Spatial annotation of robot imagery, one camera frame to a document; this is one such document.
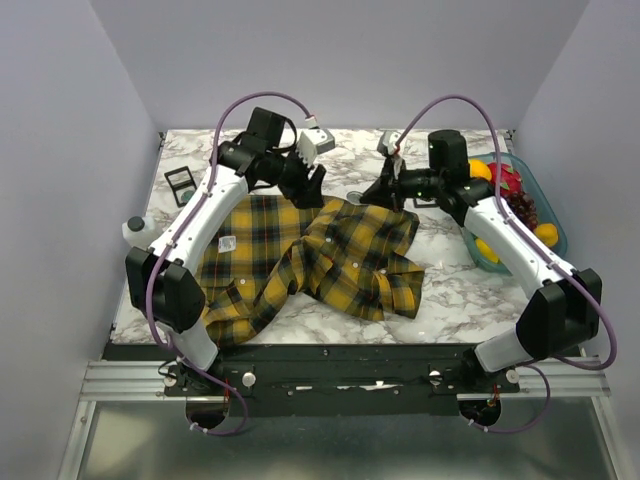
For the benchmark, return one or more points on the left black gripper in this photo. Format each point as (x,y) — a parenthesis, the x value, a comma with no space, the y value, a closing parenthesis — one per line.
(305,192)

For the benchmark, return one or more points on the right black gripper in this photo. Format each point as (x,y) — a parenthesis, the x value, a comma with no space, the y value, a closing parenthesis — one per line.
(387,191)

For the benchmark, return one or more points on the yellow plaid flannel shirt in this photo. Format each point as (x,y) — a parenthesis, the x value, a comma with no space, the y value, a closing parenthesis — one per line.
(349,257)

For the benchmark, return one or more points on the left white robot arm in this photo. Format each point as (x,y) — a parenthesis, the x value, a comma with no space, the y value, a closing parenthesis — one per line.
(161,277)

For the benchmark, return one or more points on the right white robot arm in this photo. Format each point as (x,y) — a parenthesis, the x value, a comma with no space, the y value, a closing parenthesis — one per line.
(562,301)

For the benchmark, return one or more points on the yellow mango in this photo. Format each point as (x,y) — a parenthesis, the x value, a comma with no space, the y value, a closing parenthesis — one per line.
(479,169)

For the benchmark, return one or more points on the yellow lemon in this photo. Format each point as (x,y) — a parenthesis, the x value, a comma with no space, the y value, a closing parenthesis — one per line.
(486,251)

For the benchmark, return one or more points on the red dragon fruit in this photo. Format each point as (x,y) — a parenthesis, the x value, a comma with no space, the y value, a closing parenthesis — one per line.
(507,177)

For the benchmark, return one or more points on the dark purple grapes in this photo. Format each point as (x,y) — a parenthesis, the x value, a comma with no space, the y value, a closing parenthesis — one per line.
(523,206)

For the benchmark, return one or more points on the white bottle black cap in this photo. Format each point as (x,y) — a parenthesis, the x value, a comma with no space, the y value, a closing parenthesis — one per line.
(140,232)

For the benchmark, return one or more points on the orange fruit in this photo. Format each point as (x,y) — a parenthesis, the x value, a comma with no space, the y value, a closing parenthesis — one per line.
(548,234)

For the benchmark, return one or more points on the teal plastic fruit bin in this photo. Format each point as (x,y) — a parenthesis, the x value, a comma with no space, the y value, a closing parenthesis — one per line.
(544,211)

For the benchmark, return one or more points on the right black display frame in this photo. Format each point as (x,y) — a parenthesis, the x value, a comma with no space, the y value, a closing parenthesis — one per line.
(424,203)

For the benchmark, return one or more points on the black display frame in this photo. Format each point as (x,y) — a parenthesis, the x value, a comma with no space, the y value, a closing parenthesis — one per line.
(424,203)
(180,179)

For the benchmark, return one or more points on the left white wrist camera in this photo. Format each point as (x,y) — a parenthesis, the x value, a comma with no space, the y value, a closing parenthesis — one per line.
(313,141)

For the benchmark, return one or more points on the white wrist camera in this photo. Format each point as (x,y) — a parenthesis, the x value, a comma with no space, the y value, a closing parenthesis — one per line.
(388,147)
(313,141)

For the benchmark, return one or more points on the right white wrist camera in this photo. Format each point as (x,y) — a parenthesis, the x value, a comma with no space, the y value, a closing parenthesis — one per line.
(388,147)

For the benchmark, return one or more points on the left black display frame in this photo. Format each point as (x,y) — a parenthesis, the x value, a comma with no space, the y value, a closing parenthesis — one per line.
(180,179)

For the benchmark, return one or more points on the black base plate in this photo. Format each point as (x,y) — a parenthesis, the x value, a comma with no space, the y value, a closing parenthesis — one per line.
(334,380)

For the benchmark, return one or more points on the aluminium rail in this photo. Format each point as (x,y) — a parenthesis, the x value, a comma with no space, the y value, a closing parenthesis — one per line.
(141,381)

